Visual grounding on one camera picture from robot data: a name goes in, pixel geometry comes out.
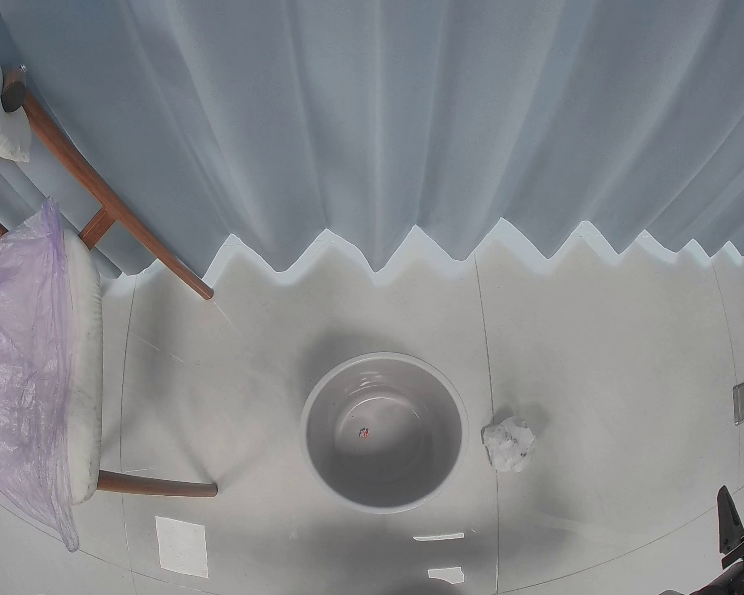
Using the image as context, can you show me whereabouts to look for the crumpled white paper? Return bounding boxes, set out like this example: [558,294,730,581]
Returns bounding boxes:
[482,416,537,473]

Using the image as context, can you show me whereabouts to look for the purple plastic bag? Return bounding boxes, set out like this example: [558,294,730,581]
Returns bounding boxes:
[0,199,80,553]

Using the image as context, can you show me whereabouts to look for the pale blue curtain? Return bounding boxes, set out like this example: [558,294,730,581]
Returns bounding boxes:
[0,0,744,278]

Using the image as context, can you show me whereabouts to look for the white trash bin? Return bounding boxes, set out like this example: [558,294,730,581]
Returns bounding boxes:
[300,351,470,514]

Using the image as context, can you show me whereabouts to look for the wooden chair with white cushions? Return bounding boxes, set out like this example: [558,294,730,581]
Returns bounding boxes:
[0,22,219,507]

